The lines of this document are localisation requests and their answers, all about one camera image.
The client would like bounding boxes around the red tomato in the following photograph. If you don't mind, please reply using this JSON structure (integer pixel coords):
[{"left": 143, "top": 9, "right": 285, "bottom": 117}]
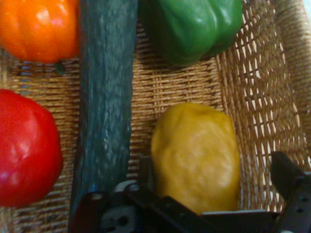
[{"left": 0, "top": 89, "right": 64, "bottom": 209}]

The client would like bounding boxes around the green bell pepper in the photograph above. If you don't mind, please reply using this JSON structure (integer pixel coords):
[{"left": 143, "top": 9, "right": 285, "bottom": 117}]
[{"left": 138, "top": 0, "right": 243, "bottom": 67}]

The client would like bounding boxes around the woven wicker basket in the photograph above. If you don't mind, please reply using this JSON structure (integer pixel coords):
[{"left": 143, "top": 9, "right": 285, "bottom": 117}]
[{"left": 0, "top": 0, "right": 311, "bottom": 233}]

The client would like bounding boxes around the orange tomato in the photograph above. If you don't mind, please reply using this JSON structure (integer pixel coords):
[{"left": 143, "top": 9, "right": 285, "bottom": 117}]
[{"left": 0, "top": 0, "right": 81, "bottom": 64}]

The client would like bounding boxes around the dark green cucumber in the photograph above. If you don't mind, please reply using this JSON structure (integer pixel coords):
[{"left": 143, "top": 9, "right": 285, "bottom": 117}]
[{"left": 69, "top": 0, "right": 139, "bottom": 230}]

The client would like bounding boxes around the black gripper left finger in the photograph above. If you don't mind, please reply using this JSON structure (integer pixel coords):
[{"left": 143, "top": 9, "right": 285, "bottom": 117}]
[{"left": 69, "top": 156, "right": 221, "bottom": 233}]

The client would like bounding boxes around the yellow potato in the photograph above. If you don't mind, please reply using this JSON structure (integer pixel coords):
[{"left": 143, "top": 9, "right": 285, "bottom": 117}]
[{"left": 150, "top": 101, "right": 242, "bottom": 216}]

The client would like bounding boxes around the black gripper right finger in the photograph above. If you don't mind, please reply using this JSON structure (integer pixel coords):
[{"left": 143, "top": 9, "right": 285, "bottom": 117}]
[{"left": 270, "top": 151, "right": 311, "bottom": 233}]

